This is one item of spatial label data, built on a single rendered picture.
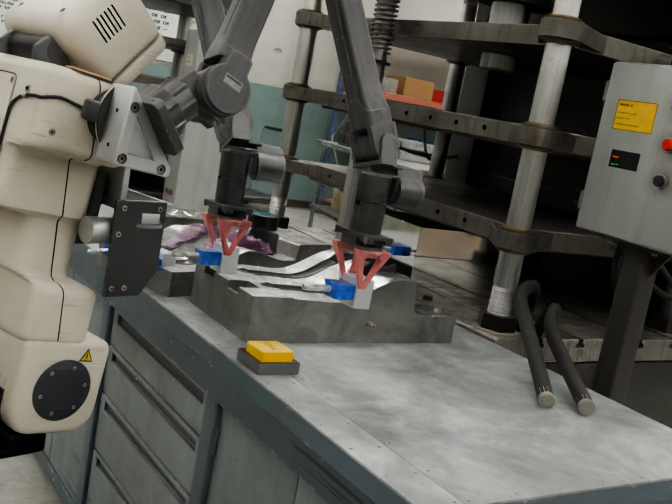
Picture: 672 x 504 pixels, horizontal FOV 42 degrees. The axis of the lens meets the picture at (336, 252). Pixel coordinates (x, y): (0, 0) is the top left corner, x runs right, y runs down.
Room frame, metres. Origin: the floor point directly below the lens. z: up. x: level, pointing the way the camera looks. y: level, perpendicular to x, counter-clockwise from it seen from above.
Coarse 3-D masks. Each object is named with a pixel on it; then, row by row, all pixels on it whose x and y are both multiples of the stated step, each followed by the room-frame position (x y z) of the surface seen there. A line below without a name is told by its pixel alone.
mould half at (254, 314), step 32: (320, 256) 1.89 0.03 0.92; (192, 288) 1.75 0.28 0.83; (224, 288) 1.63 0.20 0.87; (256, 288) 1.60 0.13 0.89; (384, 288) 1.70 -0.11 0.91; (224, 320) 1.61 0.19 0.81; (256, 320) 1.54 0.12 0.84; (288, 320) 1.58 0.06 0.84; (320, 320) 1.62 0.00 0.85; (352, 320) 1.66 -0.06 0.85; (384, 320) 1.71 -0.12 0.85; (416, 320) 1.75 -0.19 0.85; (448, 320) 1.80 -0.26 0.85
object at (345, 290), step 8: (344, 272) 1.54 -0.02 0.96; (328, 280) 1.51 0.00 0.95; (336, 280) 1.52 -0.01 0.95; (344, 280) 1.53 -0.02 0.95; (352, 280) 1.52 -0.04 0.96; (304, 288) 1.47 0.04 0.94; (312, 288) 1.47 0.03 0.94; (320, 288) 1.48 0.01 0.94; (328, 288) 1.49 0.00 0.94; (336, 288) 1.48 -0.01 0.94; (344, 288) 1.49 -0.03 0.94; (352, 288) 1.50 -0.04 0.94; (368, 288) 1.52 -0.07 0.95; (336, 296) 1.48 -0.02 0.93; (344, 296) 1.49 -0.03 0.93; (352, 296) 1.50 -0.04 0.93; (360, 296) 1.51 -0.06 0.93; (368, 296) 1.52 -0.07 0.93; (352, 304) 1.50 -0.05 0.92; (360, 304) 1.51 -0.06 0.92; (368, 304) 1.52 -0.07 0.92
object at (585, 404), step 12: (552, 336) 1.75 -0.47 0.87; (552, 348) 1.71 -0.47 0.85; (564, 348) 1.69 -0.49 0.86; (564, 360) 1.64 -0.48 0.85; (564, 372) 1.60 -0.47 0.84; (576, 372) 1.59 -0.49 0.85; (576, 384) 1.54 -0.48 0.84; (576, 396) 1.51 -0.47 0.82; (588, 396) 1.50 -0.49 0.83; (588, 408) 1.48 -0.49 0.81
